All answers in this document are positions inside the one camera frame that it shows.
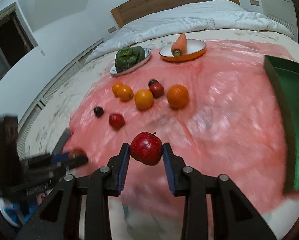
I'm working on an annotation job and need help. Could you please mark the orange enamel dish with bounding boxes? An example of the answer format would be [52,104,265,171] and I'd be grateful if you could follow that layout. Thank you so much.
[159,39,206,62]

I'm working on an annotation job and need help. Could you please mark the orange carrot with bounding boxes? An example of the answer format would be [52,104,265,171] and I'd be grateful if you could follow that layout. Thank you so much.
[171,34,187,57]

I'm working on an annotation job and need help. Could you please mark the green rectangular tray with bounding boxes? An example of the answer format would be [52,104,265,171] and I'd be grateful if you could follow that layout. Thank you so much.
[264,55,299,193]

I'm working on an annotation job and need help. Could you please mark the pink plastic sheet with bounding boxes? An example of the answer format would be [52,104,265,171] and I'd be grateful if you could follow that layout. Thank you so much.
[65,41,292,213]

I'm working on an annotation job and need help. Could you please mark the large centre orange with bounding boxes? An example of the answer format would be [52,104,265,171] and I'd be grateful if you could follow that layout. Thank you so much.
[134,89,154,111]

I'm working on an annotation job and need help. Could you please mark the white wardrobe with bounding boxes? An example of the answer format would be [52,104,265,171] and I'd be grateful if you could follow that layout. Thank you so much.
[261,0,298,42]

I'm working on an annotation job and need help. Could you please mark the small red apple behind orange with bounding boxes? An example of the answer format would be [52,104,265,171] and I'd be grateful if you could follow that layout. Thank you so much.
[149,82,165,98]

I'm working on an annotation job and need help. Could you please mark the white black-rimmed plate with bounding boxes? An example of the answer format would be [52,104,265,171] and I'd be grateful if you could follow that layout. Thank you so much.
[109,48,152,76]

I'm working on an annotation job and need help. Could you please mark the dark plum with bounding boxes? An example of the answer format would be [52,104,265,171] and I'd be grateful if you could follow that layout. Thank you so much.
[148,79,158,87]
[93,107,104,118]

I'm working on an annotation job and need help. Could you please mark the white radiator cover cabinet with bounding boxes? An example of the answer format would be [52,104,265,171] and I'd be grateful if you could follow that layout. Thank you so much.
[17,38,104,157]

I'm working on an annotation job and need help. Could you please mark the white duvet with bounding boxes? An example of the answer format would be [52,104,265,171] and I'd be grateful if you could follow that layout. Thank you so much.
[85,0,294,64]

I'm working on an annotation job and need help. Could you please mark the green leafy vegetable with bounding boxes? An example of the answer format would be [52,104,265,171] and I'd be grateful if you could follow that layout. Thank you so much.
[115,46,145,73]

